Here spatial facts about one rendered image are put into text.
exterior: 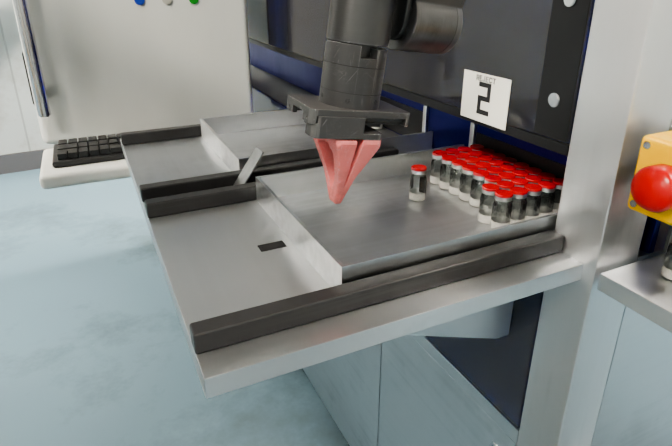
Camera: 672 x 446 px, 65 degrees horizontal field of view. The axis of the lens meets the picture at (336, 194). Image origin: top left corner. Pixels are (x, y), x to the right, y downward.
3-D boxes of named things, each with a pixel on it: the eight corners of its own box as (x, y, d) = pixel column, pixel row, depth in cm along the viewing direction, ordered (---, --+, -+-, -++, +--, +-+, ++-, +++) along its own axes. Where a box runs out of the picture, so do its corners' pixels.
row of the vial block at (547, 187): (463, 174, 80) (466, 145, 79) (555, 219, 65) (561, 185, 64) (451, 176, 79) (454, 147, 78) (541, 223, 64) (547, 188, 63)
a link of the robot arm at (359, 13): (322, -33, 47) (358, -31, 42) (384, -21, 50) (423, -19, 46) (313, 48, 49) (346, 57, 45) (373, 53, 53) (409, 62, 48)
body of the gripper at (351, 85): (409, 132, 50) (423, 52, 47) (309, 130, 45) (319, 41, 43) (375, 116, 55) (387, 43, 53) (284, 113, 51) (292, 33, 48)
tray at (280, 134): (361, 117, 113) (361, 101, 112) (431, 151, 91) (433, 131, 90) (201, 136, 100) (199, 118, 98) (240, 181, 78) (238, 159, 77)
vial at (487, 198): (487, 215, 66) (491, 181, 65) (499, 222, 65) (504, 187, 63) (473, 219, 65) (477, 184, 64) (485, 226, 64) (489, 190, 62)
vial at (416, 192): (419, 194, 73) (421, 165, 71) (428, 200, 71) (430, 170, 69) (405, 197, 72) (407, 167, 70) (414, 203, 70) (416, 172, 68)
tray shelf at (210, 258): (350, 121, 118) (350, 112, 117) (631, 263, 60) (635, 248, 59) (121, 149, 99) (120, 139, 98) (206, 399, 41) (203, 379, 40)
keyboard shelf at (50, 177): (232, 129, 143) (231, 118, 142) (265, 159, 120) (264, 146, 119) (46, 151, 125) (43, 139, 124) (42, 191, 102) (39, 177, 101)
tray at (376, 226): (460, 164, 85) (462, 144, 83) (597, 230, 63) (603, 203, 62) (256, 200, 71) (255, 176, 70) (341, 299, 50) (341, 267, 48)
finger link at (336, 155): (392, 212, 52) (409, 120, 49) (327, 216, 49) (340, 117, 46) (361, 188, 58) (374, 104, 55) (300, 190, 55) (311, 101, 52)
